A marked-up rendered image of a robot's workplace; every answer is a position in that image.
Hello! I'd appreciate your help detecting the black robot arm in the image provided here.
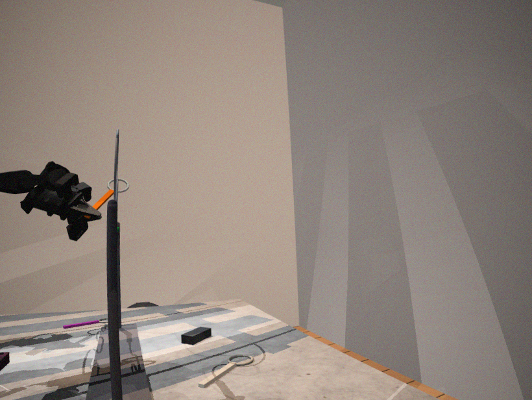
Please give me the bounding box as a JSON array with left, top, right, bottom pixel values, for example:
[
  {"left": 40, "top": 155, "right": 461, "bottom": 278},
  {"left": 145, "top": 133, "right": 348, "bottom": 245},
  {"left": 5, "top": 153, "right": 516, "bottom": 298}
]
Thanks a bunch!
[{"left": 0, "top": 161, "right": 92, "bottom": 214}]

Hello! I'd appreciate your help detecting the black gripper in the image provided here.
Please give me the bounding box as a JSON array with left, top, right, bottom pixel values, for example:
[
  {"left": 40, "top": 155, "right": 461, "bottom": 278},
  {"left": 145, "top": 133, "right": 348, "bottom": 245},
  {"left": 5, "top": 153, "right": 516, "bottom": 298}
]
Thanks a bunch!
[{"left": 42, "top": 173, "right": 102, "bottom": 241}]

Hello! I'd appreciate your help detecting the orange handle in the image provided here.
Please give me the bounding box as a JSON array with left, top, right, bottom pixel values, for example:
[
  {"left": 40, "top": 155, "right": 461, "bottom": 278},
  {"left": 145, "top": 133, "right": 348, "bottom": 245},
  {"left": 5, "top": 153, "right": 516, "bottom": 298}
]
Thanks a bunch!
[{"left": 84, "top": 179, "right": 129, "bottom": 218}]

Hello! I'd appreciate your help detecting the tan hoop with flat handle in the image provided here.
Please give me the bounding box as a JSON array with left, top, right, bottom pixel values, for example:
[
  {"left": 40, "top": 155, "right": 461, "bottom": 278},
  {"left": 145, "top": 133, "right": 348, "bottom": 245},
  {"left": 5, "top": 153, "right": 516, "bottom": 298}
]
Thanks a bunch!
[{"left": 199, "top": 354, "right": 254, "bottom": 388}]

